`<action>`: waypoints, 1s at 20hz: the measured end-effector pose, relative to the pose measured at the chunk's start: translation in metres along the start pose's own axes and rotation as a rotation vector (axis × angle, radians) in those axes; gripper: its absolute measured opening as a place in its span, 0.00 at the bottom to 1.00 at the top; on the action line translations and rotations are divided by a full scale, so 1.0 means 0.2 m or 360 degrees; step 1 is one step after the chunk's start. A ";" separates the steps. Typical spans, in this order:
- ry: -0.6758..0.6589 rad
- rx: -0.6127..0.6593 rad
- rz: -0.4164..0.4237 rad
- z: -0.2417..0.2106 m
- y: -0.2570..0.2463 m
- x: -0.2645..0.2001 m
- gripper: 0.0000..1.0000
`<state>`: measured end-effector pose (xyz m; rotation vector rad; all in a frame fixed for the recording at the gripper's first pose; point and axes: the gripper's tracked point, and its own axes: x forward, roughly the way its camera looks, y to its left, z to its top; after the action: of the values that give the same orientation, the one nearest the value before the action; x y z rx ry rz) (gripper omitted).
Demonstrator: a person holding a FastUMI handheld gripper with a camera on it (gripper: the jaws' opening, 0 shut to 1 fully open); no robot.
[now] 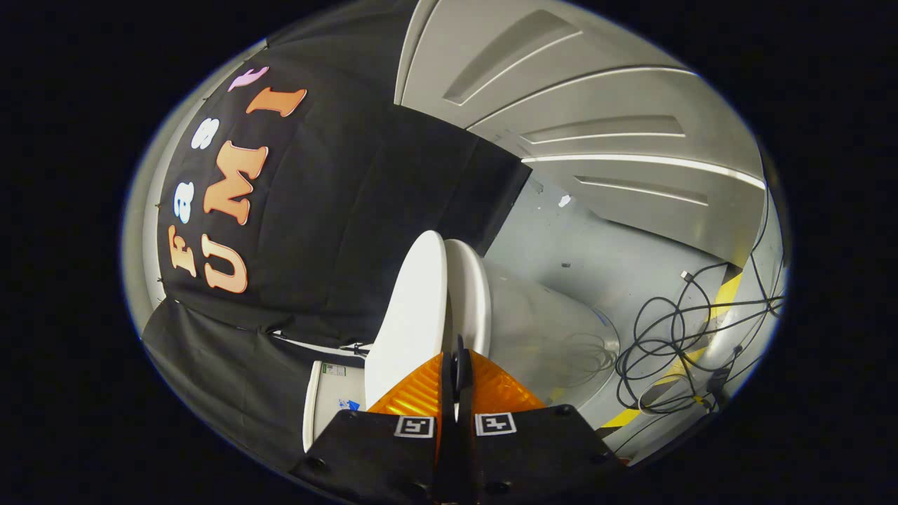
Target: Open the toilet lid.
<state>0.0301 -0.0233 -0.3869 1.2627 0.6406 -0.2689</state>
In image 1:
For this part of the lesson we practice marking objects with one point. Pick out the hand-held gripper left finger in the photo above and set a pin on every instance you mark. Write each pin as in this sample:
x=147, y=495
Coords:
x=446, y=456

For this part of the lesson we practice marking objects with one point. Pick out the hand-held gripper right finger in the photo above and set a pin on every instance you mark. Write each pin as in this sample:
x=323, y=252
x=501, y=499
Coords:
x=468, y=456

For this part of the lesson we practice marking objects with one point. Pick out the black round lid knob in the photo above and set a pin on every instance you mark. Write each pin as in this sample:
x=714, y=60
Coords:
x=461, y=372

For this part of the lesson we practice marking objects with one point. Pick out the black backdrop stand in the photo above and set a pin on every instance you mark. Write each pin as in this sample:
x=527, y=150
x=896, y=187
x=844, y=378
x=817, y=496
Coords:
x=358, y=348

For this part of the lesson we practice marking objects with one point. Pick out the black power adapter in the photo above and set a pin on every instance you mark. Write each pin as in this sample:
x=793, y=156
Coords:
x=720, y=380

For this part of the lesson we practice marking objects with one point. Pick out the black backdrop cloth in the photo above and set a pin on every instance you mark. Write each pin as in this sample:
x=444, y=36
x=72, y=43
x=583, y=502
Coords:
x=337, y=210

